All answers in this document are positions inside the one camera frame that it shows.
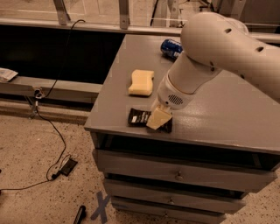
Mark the right metal bracket post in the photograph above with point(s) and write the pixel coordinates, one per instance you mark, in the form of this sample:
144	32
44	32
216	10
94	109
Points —
235	8

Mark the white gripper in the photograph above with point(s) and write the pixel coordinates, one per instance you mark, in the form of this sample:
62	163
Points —
170	94

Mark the middle metal bracket post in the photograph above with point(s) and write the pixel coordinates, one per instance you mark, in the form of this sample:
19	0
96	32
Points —
124	12

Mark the grey drawer cabinet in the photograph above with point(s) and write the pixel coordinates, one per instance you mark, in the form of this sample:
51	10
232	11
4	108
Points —
229	122

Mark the left metal bracket post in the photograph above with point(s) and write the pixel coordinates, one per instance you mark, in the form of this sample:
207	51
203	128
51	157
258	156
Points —
62	14

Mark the blue soda can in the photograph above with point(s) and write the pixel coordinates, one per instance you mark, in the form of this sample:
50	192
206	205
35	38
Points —
171	48

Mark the middle grey drawer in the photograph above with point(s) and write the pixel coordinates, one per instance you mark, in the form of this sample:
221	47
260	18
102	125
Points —
172	197

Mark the grey drawer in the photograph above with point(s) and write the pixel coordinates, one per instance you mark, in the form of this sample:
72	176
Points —
179	212
172	197
173	170

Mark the grey metal rail beam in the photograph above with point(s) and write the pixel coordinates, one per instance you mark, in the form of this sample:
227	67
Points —
64	90

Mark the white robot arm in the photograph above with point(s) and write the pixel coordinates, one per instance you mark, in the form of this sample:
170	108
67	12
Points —
212	43

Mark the black cylindrical tool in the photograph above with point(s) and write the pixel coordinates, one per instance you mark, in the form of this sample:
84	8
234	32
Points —
81	214

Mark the black rxbar chocolate wrapper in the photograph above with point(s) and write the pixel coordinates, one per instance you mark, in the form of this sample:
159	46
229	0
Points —
139	118

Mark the black power adapter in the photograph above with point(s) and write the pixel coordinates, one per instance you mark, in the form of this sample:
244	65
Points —
68	167

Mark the yellow sponge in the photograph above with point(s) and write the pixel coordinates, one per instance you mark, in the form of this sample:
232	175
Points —
141	82

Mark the bottom grey drawer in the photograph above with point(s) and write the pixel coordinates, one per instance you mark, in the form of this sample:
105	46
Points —
179	212

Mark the top grey drawer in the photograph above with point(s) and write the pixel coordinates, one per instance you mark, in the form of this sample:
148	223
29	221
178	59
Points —
173	170

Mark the metal bracket post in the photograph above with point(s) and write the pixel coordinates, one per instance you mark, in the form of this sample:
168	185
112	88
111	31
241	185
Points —
62	14
235	8
124	12

